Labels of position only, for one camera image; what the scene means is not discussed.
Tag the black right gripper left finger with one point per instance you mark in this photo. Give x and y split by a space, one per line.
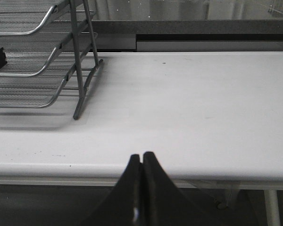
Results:
122 206

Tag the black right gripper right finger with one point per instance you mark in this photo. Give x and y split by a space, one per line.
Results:
165 204

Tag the silver mesh tray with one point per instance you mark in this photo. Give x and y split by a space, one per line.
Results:
31 55
38 91
26 17

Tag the table caster wheel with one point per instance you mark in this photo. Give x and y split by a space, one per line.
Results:
221 205

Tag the white table leg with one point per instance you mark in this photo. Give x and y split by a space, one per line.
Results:
272 208

